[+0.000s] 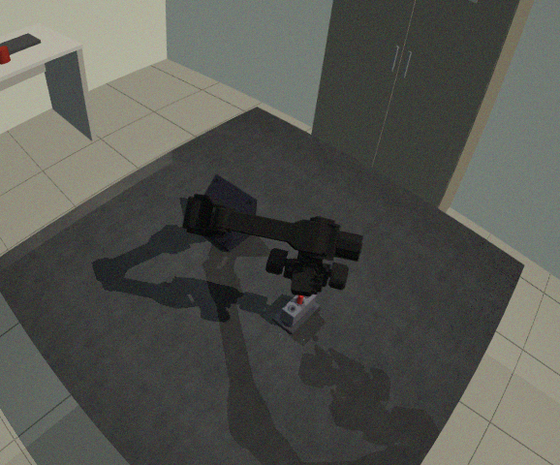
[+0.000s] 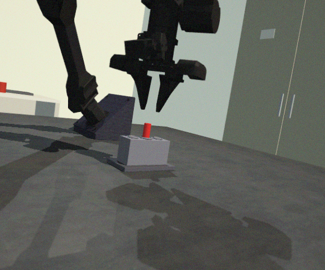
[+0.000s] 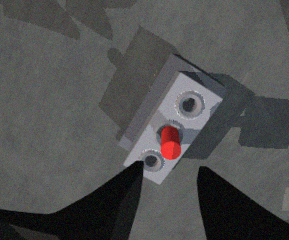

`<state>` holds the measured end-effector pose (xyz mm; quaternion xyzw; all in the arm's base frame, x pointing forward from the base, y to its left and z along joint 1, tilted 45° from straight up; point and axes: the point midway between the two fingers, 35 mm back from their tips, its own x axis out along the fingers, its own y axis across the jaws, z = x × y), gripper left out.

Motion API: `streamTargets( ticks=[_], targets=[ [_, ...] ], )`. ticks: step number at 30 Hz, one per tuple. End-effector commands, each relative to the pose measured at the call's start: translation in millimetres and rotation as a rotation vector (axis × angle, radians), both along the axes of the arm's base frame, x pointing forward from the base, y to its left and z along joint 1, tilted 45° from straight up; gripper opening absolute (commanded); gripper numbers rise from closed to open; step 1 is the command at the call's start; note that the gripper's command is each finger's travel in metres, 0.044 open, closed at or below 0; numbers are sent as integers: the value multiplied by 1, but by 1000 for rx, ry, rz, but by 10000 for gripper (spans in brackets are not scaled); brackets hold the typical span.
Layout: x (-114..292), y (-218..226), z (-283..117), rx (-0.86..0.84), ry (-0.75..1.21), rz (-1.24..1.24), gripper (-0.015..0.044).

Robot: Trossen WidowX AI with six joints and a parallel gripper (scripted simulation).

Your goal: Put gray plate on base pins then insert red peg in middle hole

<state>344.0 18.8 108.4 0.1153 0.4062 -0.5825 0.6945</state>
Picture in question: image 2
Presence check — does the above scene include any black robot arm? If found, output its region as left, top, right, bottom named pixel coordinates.
left=37, top=0, right=220, bottom=127

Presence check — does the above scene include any red peg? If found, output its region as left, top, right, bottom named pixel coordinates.
left=142, top=123, right=151, bottom=138

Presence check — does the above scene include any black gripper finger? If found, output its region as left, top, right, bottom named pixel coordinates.
left=127, top=71, right=152, bottom=110
left=156, top=74, right=184, bottom=113

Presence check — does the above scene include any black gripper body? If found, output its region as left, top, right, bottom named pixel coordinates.
left=109, top=26, right=207, bottom=80

